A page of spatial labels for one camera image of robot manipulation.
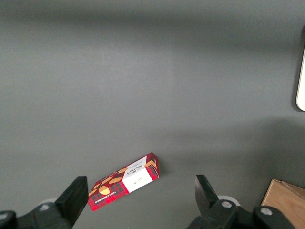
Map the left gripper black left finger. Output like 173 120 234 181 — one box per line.
0 176 89 229

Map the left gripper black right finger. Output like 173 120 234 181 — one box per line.
188 175 297 229

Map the wooden drawer cabinet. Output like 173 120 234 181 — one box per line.
261 178 305 229

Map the red tartan cookie box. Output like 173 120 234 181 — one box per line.
87 152 160 212

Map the beige plastic tray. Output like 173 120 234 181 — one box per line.
295 45 305 112

